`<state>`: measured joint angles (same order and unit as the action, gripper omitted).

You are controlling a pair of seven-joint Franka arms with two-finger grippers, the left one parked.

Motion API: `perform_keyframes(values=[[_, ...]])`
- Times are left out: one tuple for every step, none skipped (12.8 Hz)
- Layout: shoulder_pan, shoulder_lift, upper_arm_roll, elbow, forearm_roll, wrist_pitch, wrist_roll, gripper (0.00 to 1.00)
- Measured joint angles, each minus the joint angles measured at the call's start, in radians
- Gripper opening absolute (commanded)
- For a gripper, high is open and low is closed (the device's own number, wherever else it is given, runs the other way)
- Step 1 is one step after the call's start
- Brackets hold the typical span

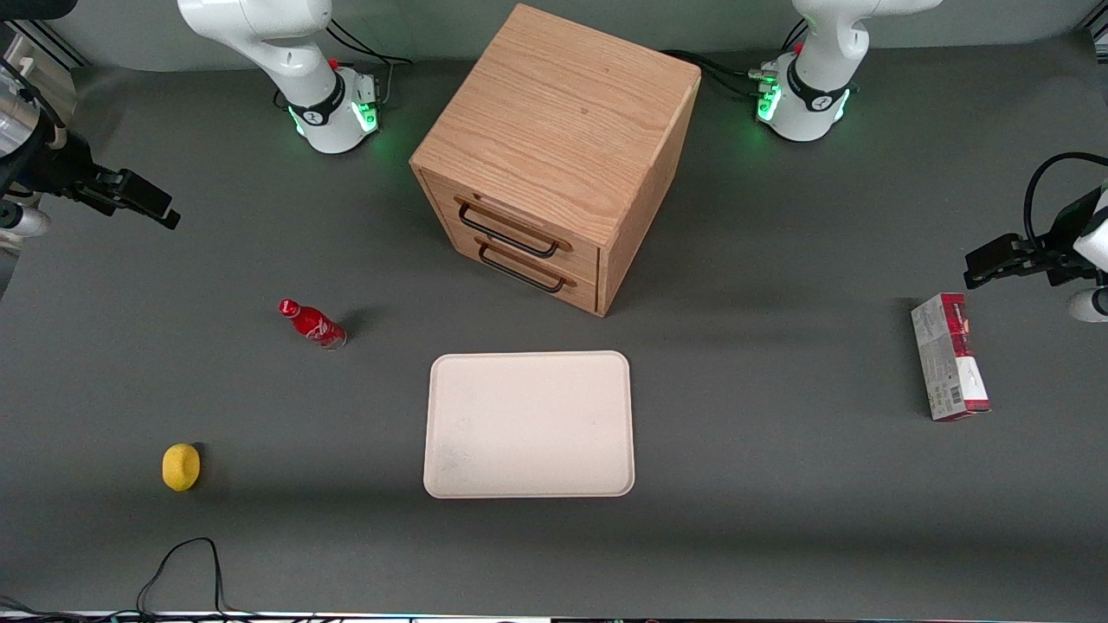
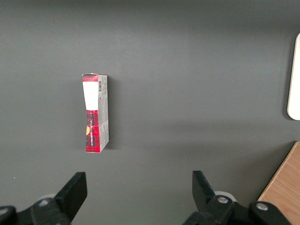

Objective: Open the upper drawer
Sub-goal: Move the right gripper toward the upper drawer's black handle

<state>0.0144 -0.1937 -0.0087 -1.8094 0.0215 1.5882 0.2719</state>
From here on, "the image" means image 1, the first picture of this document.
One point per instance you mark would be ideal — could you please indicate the yellow lemon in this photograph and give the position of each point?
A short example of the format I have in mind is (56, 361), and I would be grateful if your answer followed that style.
(180, 467)

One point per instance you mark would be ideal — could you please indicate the oak wooden drawer cabinet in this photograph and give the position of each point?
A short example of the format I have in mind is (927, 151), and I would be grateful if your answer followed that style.
(563, 112)

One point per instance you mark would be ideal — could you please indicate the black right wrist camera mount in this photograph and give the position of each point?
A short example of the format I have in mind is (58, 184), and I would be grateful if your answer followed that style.
(65, 173)

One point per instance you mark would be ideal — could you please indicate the beige plastic tray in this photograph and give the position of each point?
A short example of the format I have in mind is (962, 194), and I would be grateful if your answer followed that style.
(528, 424)

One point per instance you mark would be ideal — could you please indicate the grey and red carton box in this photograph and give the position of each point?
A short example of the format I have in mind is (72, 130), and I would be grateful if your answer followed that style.
(948, 363)

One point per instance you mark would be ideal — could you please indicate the beige plastic container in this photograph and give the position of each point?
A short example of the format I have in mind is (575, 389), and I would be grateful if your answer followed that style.
(54, 91)

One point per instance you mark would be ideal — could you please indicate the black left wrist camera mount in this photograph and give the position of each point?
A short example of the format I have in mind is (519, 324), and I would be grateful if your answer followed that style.
(1052, 255)

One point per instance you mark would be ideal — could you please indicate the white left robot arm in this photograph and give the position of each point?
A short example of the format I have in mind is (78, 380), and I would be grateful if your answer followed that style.
(822, 52)

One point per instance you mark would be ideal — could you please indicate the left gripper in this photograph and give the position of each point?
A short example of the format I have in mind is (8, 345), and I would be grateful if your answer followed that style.
(1061, 235)

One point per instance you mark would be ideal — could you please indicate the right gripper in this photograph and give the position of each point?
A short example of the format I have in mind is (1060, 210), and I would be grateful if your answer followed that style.
(54, 172)

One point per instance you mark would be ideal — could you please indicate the red soda bottle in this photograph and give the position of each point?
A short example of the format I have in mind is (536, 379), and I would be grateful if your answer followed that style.
(312, 324)

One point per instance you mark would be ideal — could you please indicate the aluminium frame profile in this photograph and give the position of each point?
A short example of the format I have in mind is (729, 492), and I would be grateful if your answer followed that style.
(52, 48)

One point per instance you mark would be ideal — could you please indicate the wooden drawer with slot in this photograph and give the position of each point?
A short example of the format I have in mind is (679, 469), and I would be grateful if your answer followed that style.
(519, 216)

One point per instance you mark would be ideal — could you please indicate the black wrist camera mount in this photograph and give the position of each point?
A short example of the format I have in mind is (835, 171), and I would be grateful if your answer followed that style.
(1052, 255)
(65, 173)

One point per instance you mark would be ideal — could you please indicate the plain wooden drawer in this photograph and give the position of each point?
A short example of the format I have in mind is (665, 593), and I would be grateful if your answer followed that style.
(571, 292)

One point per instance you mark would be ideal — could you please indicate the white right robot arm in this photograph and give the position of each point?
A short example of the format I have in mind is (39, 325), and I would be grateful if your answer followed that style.
(294, 52)

